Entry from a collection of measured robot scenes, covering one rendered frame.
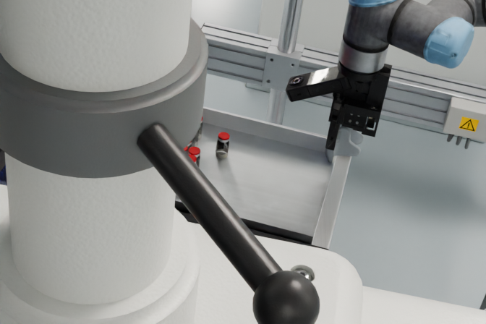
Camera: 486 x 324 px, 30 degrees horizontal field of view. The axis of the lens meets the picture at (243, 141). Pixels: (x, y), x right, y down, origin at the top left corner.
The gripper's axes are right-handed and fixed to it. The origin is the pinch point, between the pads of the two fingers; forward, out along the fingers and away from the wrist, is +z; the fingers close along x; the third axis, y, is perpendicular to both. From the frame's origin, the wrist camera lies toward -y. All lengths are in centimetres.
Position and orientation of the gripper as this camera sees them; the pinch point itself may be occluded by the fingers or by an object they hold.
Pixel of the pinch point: (327, 154)
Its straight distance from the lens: 160.0
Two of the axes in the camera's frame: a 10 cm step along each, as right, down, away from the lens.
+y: 9.6, 2.3, -1.3
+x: 2.4, -5.9, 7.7
